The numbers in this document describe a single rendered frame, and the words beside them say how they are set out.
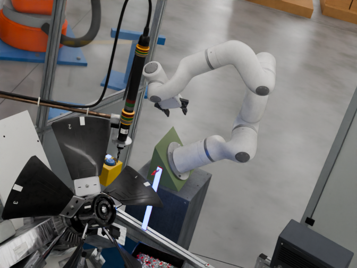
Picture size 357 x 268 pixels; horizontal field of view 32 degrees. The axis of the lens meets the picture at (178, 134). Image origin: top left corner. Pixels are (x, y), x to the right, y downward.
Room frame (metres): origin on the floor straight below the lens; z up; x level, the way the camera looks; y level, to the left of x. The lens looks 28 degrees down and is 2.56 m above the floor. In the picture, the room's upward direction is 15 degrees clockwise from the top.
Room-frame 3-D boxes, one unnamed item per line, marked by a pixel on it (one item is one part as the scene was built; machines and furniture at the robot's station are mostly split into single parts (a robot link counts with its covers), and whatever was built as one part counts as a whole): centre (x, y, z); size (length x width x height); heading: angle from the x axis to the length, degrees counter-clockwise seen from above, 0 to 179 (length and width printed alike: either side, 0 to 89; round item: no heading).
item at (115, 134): (1.90, 0.19, 1.49); 0.09 x 0.07 x 0.10; 100
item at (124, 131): (1.90, 0.18, 1.65); 0.04 x 0.04 x 0.46
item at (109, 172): (2.35, 0.30, 1.02); 0.16 x 0.10 x 0.11; 65
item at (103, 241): (1.96, 0.19, 0.98); 0.20 x 0.16 x 0.20; 65
